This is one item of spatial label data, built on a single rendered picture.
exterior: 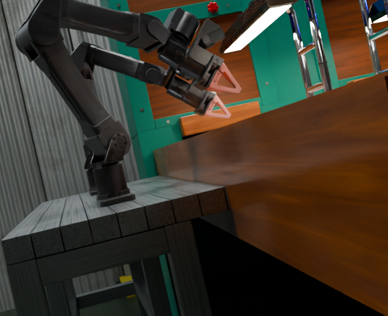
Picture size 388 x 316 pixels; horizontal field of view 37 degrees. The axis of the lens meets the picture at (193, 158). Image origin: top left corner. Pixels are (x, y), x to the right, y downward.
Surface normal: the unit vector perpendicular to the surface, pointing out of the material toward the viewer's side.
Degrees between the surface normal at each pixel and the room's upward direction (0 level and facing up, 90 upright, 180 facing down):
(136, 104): 90
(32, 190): 90
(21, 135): 90
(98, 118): 80
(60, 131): 90
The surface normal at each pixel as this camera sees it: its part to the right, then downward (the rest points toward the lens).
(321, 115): -0.96, 0.22
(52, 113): 0.20, -0.03
